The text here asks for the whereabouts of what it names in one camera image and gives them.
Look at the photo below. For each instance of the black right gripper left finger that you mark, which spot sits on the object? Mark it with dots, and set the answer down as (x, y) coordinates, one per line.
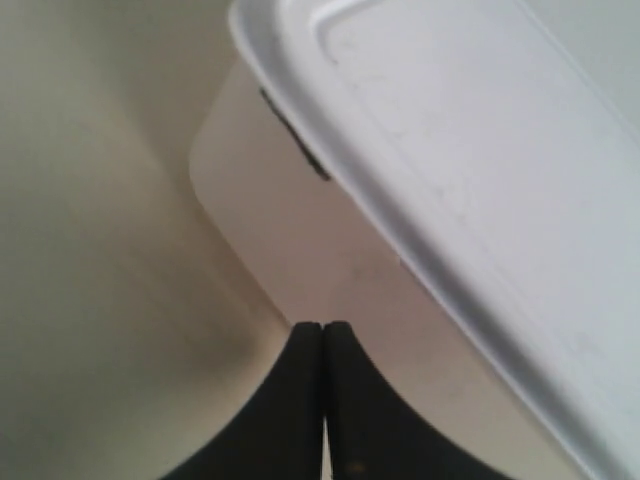
(278, 433)

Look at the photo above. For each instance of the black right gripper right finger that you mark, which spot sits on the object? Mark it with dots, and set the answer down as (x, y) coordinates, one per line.
(372, 432)

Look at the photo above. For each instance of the white lidded plastic container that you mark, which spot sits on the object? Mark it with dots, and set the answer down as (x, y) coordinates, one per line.
(421, 166)

